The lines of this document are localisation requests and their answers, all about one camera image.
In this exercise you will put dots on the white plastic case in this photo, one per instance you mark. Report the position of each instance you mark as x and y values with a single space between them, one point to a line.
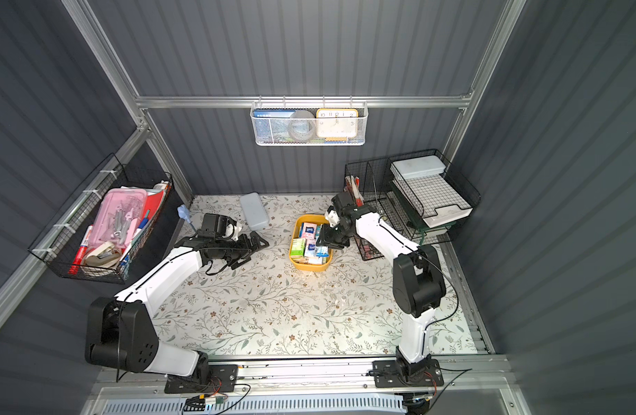
256 215

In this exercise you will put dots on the black wire side basket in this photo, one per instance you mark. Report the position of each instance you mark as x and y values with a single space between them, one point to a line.
58 245

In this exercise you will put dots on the pink tissue pack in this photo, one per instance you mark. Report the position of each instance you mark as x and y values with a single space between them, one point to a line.
308 231
315 261
310 248

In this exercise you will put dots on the green tissue pack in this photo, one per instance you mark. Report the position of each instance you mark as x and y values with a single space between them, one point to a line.
297 248

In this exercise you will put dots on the red marker pen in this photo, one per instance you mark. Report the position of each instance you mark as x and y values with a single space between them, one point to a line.
83 248

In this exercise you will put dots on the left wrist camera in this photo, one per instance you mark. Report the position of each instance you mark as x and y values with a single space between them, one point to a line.
219 227

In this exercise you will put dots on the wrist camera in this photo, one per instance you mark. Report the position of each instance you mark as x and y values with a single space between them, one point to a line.
219 227
332 217

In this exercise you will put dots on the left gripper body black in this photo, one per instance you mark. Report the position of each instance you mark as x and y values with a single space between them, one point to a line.
243 246

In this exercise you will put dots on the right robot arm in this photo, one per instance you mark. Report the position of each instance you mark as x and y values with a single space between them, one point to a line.
418 284

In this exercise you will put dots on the pink pencil case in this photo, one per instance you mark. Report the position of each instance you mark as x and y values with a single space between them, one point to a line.
120 210

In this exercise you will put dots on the white paper stack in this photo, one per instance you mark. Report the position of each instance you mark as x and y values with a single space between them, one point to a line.
423 182

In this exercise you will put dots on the white wire wall basket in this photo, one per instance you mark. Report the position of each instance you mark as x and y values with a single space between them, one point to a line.
313 106

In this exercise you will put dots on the light blue tissue pack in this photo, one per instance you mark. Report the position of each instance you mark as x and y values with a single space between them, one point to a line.
322 252

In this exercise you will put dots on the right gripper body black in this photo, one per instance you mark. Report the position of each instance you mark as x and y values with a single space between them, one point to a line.
331 236

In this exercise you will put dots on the yellow alarm clock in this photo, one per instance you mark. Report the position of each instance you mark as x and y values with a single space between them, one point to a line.
337 124

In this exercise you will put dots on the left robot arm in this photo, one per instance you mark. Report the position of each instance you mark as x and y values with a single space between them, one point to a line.
120 331

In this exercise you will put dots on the grey tape roll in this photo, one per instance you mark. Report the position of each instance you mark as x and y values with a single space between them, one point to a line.
301 126

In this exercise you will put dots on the blue brush holder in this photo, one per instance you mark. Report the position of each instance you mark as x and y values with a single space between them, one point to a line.
184 214

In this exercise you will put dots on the black wire desk organizer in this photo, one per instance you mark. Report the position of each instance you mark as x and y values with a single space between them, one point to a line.
371 182

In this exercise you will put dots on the yellow storage box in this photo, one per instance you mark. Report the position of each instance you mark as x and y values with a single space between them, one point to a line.
300 263

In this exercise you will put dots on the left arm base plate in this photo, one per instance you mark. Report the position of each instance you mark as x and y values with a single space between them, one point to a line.
215 379

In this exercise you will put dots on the blue box in basket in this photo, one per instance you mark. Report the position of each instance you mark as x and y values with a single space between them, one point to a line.
271 125

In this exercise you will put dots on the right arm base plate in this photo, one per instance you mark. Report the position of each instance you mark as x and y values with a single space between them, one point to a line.
398 373

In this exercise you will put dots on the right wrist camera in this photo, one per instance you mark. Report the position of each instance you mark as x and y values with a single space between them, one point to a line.
332 217

